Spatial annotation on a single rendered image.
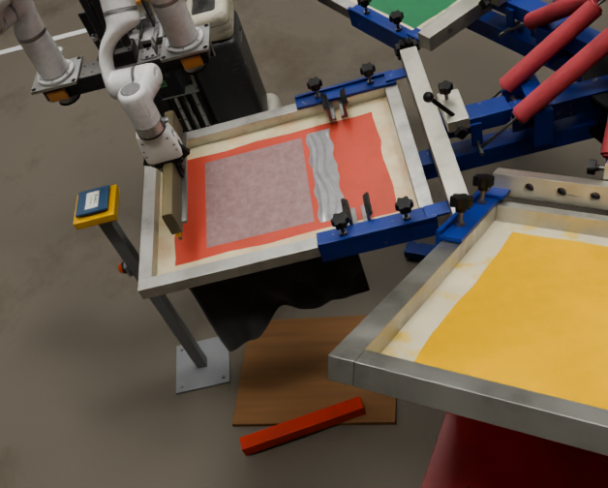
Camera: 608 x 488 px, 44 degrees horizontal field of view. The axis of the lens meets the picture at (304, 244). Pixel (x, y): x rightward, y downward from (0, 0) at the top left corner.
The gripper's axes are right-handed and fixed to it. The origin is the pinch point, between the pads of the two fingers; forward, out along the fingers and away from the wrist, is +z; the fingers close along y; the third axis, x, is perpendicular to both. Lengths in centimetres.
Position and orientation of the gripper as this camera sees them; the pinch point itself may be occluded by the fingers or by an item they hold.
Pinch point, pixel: (173, 170)
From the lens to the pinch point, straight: 206.5
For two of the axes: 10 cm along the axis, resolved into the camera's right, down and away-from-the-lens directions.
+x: 1.0, 7.5, -6.5
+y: -9.7, 2.3, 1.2
